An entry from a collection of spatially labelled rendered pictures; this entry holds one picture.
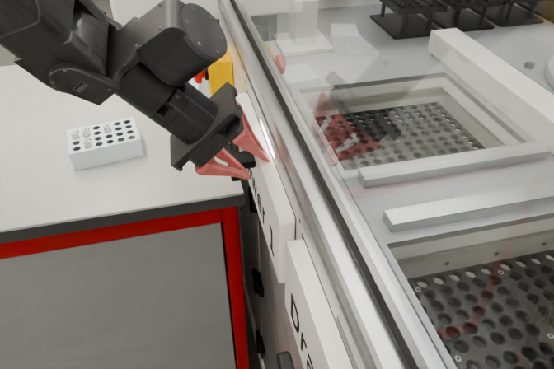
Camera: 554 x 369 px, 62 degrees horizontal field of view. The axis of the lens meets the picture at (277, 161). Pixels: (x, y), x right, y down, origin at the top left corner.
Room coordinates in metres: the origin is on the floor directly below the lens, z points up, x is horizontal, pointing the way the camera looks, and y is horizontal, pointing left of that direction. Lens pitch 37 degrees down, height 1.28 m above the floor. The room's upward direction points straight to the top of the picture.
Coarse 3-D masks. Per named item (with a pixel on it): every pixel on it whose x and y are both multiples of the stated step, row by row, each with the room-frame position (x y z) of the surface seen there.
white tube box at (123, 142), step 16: (80, 128) 0.72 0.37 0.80; (96, 128) 0.73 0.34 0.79; (112, 128) 0.72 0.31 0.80; (128, 128) 0.72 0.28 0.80; (80, 144) 0.67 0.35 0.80; (96, 144) 0.68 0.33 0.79; (112, 144) 0.67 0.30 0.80; (128, 144) 0.68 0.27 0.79; (80, 160) 0.65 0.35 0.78; (96, 160) 0.66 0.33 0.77; (112, 160) 0.67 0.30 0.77
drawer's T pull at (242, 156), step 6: (228, 144) 0.51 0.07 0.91; (228, 150) 0.50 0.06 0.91; (234, 156) 0.48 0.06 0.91; (240, 156) 0.49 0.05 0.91; (246, 156) 0.49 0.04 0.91; (252, 156) 0.49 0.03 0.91; (240, 162) 0.47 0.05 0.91; (246, 162) 0.47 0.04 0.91; (252, 162) 0.48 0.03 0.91; (246, 168) 0.47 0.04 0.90; (234, 180) 0.45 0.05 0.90
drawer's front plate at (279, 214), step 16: (240, 96) 0.62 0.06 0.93; (256, 128) 0.53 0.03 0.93; (256, 160) 0.47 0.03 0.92; (272, 160) 0.46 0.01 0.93; (256, 176) 0.47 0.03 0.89; (272, 176) 0.42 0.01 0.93; (256, 192) 0.48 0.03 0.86; (272, 192) 0.40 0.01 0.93; (272, 208) 0.38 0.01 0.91; (288, 208) 0.37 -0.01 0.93; (272, 224) 0.38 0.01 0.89; (288, 224) 0.35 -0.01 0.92; (272, 240) 0.38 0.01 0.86; (288, 240) 0.35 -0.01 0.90; (272, 256) 0.39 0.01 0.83
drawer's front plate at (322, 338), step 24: (288, 264) 0.31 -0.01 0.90; (312, 264) 0.29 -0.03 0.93; (288, 288) 0.31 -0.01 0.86; (312, 288) 0.26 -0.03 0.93; (288, 312) 0.31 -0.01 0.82; (312, 312) 0.24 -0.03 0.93; (312, 336) 0.23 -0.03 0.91; (336, 336) 0.21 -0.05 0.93; (312, 360) 0.22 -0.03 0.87; (336, 360) 0.19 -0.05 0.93
